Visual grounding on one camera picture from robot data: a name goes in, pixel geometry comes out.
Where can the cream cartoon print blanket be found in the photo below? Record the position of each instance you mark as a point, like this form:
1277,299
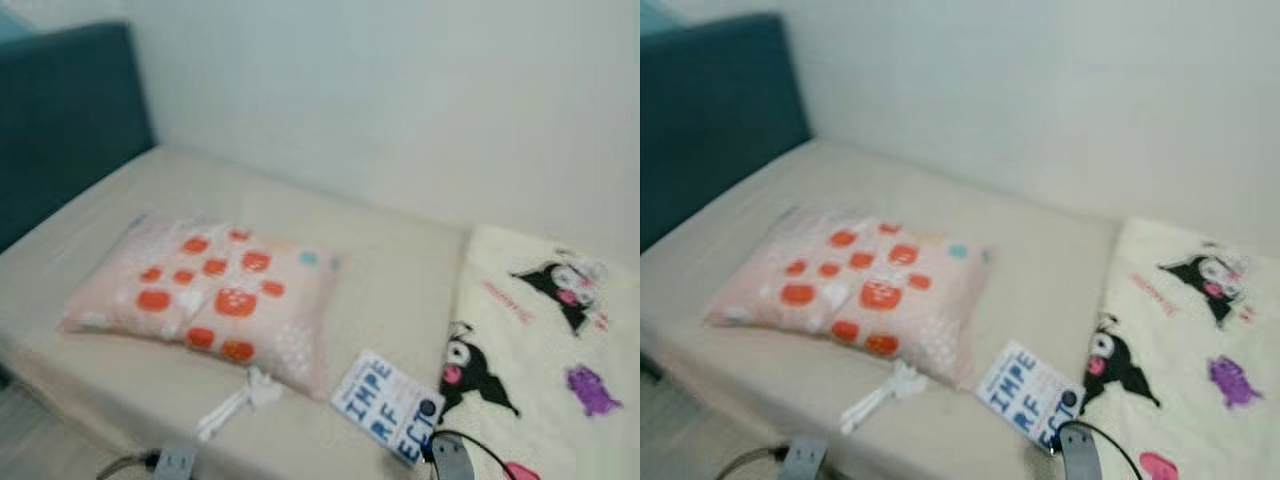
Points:
1180,350
540,350

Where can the pink patterned pillow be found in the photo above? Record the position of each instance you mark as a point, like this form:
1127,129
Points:
860,290
200,290

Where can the white book blue lettering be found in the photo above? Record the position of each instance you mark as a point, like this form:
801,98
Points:
385,405
1030,395

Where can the teal upholstered headboard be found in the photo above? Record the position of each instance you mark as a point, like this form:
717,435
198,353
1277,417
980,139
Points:
60,120
720,110

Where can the cream sheeted mattress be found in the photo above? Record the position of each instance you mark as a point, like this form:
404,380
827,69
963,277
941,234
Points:
1000,230
350,230

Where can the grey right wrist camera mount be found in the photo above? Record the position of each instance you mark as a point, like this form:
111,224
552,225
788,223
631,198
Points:
450,460
1080,455

